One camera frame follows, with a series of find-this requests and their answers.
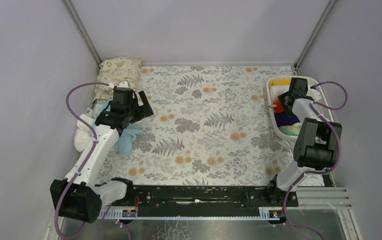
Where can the pale green rolled towel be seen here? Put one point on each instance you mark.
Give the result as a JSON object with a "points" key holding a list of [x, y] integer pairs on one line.
{"points": [[291, 130]]}

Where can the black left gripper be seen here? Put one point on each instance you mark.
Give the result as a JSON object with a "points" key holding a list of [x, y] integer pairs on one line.
{"points": [[137, 108]]}

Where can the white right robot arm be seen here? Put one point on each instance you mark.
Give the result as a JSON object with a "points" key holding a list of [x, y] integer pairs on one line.
{"points": [[317, 149]]}

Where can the orange red towel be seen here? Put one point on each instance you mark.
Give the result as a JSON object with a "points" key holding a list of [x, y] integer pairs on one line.
{"points": [[278, 108]]}

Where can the purple rolled towel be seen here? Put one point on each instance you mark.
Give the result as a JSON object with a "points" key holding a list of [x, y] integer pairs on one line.
{"points": [[283, 120]]}

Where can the floral pattern table mat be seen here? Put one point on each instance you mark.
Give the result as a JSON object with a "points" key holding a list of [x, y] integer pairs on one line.
{"points": [[211, 126]]}

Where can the cream leaf print towel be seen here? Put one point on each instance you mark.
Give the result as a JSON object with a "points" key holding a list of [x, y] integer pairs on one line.
{"points": [[117, 70]]}

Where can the white crumpled towel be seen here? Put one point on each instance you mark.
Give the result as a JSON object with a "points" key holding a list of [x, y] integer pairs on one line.
{"points": [[83, 133]]}

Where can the white rolled towel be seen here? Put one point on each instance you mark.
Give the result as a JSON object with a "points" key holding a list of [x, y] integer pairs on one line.
{"points": [[275, 91]]}

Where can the white plastic tray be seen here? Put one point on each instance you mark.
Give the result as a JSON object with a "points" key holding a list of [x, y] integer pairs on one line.
{"points": [[326, 112]]}

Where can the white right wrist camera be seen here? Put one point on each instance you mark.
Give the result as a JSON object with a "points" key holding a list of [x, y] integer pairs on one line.
{"points": [[313, 94]]}

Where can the yellow rolled towel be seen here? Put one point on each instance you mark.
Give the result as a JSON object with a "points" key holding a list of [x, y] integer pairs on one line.
{"points": [[280, 82]]}

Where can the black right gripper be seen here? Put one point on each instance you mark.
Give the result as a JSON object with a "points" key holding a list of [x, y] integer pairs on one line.
{"points": [[285, 100]]}

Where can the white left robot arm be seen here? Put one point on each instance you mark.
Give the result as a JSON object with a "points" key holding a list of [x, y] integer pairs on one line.
{"points": [[76, 196]]}

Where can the light blue towel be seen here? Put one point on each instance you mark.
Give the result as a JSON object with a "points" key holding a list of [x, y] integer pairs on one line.
{"points": [[124, 144]]}

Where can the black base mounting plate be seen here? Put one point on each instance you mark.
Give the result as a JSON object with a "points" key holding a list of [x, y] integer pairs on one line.
{"points": [[163, 196]]}

